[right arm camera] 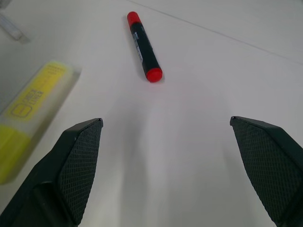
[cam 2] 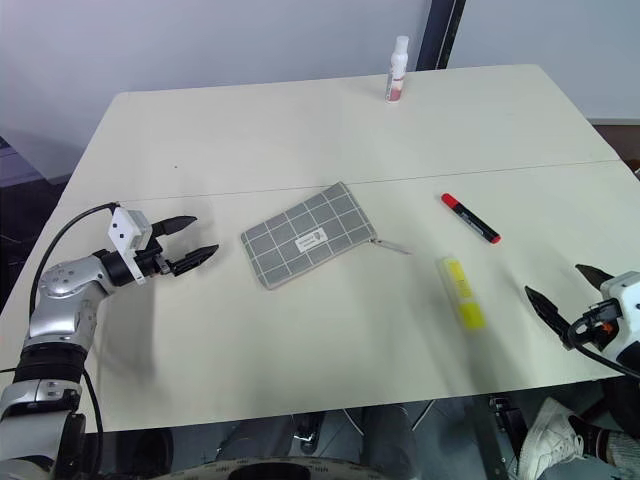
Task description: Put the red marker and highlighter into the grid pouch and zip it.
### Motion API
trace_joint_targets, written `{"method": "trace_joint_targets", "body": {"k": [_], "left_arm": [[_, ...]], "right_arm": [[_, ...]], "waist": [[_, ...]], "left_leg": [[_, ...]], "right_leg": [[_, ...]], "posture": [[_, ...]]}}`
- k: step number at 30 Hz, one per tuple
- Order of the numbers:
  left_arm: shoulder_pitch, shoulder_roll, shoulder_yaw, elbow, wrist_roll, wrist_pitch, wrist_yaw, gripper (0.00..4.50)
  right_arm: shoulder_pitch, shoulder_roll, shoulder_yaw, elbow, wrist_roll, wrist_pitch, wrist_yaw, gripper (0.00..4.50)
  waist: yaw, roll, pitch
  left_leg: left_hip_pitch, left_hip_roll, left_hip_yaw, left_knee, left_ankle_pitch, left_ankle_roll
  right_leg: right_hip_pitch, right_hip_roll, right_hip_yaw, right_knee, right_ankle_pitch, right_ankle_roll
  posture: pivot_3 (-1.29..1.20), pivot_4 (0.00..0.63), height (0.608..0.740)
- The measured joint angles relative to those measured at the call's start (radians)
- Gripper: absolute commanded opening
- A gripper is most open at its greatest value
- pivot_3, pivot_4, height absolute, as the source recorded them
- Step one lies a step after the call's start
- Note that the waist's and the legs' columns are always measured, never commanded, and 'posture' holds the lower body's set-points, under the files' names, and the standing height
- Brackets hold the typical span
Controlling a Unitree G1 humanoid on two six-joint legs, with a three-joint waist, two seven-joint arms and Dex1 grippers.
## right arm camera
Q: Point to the red and black marker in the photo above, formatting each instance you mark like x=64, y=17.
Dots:
x=144, y=47

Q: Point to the clear plastic ruler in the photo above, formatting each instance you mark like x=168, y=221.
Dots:
x=10, y=27

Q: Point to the yellow highlighter pen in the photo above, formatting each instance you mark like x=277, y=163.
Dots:
x=28, y=113

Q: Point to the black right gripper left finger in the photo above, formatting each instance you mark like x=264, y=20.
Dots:
x=71, y=170

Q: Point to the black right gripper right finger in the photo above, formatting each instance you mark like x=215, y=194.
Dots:
x=270, y=165

